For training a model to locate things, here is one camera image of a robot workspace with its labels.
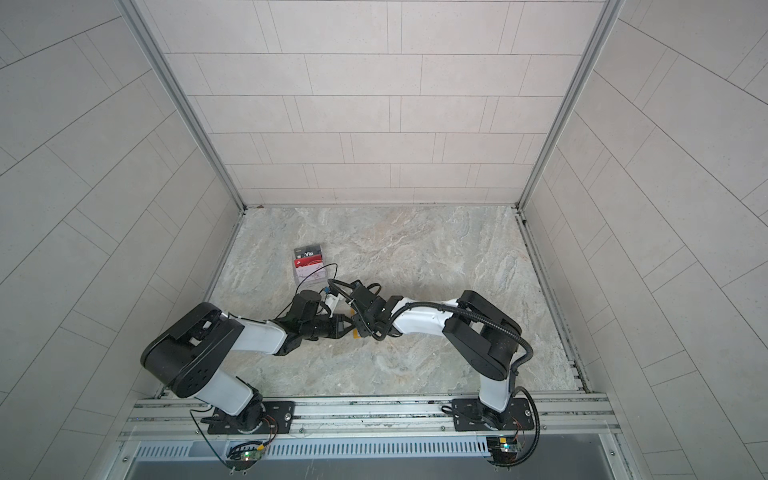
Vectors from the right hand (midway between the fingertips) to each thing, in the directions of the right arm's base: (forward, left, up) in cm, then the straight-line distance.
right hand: (363, 322), depth 89 cm
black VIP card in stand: (+22, +18, +9) cm, 30 cm away
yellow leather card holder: (-5, +1, +4) cm, 7 cm away
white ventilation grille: (-30, +8, +1) cm, 31 cm away
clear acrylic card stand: (+18, +17, +8) cm, 26 cm away
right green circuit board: (-33, -33, -1) cm, 46 cm away
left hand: (-1, 0, +1) cm, 2 cm away
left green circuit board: (-31, +26, +3) cm, 41 cm away
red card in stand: (+19, +18, +7) cm, 27 cm away
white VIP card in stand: (+15, +19, +7) cm, 25 cm away
